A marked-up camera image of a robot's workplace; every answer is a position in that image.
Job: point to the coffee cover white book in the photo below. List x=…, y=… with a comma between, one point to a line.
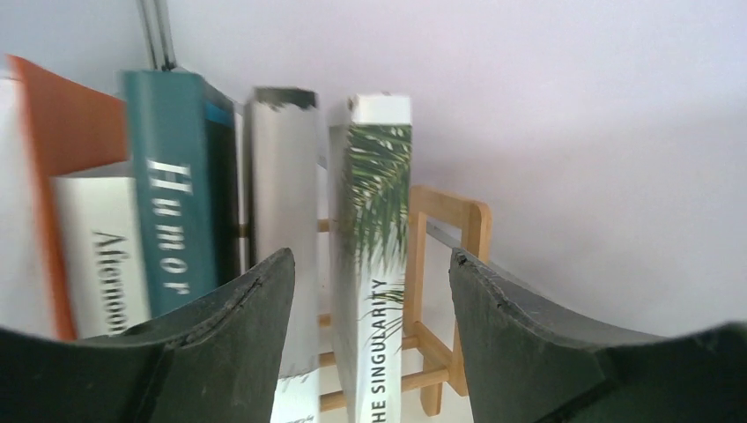
x=102, y=249

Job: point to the teal Humor book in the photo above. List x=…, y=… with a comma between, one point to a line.
x=182, y=144

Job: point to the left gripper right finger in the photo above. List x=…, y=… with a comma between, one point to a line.
x=528, y=359

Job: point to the palm leaf white book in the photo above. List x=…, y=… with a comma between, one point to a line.
x=368, y=168

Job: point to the grey white notebook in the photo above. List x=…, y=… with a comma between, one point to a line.
x=280, y=139

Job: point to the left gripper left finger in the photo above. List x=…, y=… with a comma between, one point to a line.
x=215, y=359

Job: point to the orange cover book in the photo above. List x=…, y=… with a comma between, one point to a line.
x=50, y=126

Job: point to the wooden book rack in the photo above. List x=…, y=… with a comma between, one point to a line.
x=453, y=221

